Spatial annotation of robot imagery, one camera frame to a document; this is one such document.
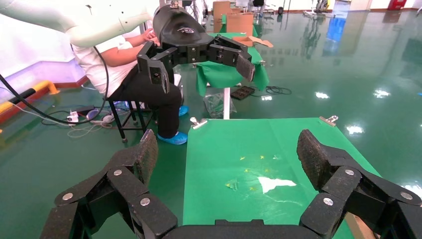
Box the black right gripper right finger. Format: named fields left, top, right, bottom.
left=297, top=129, right=422, bottom=239

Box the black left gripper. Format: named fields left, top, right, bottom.
left=136, top=4, right=256, bottom=95

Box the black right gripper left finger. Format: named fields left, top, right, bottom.
left=40, top=129, right=179, bottom=239

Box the person's bare forearm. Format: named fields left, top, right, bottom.
left=125, top=31, right=149, bottom=47
left=102, top=45, right=143, bottom=68

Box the open brown cardboard box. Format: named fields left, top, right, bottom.
left=344, top=213, right=377, bottom=239

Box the tall cardboard box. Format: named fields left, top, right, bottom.
left=212, top=0, right=233, bottom=34

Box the flat open cardboard box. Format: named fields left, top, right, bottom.
left=232, top=35, right=274, bottom=49

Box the person's hand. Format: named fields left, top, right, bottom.
left=143, top=28, right=161, bottom=46

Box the green cloth on background table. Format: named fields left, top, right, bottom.
left=196, top=31, right=269, bottom=97

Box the clear plastic bag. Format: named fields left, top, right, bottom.
left=203, top=92, right=237, bottom=120

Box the white background table leg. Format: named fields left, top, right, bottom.
left=223, top=87, right=231, bottom=120

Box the black plastic tray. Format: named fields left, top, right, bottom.
left=230, top=86, right=256, bottom=101

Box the silver metal spring clip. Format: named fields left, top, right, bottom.
left=190, top=117, right=209, bottom=130
left=319, top=115, right=339, bottom=127

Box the black metal stool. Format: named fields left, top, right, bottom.
left=107, top=97, right=156, bottom=143

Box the black power adapter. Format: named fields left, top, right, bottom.
left=75, top=105, right=96, bottom=116

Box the seated person white shirt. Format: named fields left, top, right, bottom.
left=71, top=28, right=190, bottom=146

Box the coiled black floor cable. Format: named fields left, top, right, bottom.
left=250, top=86, right=293, bottom=98

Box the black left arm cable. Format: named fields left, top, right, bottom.
left=0, top=46, right=110, bottom=125

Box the yellow and black guard rail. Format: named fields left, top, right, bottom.
left=0, top=81, right=61, bottom=115

